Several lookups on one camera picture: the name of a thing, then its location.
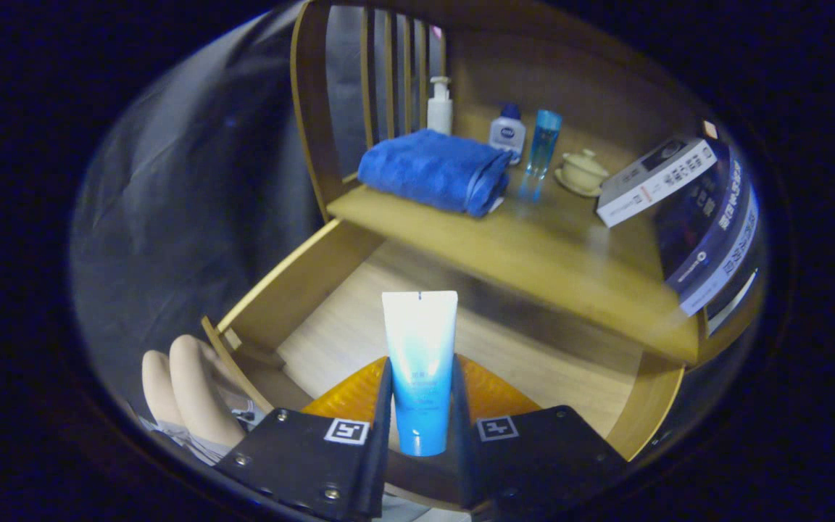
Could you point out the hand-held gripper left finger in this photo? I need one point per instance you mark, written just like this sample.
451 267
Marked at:
381 449

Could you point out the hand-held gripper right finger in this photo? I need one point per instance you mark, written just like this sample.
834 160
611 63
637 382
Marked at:
461 457

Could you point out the blue and white tube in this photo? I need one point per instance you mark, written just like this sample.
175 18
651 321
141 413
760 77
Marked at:
419 348

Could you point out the wooden drawer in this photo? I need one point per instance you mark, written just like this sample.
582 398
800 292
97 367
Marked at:
330 326

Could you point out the wooden countertop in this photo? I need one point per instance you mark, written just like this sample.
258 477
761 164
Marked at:
533 239

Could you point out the wooden cabinet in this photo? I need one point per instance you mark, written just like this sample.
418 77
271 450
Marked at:
533 72

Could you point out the folded blue towel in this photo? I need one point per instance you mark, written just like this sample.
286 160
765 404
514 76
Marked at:
425 167

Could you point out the beige lidded teacup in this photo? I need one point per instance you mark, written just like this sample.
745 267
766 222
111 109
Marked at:
583 174

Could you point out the lavender book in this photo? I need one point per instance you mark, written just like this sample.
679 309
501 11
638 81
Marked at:
725 279

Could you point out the clear blue bottle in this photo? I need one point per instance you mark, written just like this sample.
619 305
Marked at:
542 145

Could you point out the white lotion bottle blue cap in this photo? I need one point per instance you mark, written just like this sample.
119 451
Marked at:
507 134

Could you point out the white book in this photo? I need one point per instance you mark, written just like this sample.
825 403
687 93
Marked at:
649 188

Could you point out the dark blue book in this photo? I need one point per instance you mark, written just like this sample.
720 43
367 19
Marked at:
707 239

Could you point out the white pump bottle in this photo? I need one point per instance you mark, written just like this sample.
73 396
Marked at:
439 116

